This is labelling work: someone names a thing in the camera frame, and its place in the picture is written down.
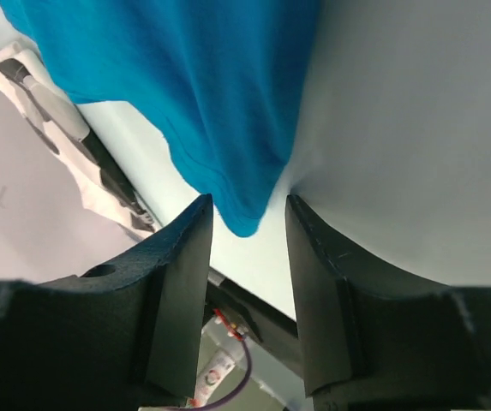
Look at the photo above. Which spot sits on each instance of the blue t shirt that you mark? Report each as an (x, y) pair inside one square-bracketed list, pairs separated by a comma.
[(221, 80)]

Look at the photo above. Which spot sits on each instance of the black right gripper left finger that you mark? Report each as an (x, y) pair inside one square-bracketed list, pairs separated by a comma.
[(123, 336)]

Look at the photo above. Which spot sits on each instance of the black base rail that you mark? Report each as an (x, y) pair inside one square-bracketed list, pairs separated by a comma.
[(270, 328)]

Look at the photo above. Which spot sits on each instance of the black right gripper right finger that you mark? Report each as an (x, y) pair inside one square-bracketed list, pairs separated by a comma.
[(376, 337)]

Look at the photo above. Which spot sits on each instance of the white cloth pile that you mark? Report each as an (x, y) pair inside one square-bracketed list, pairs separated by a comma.
[(104, 188)]

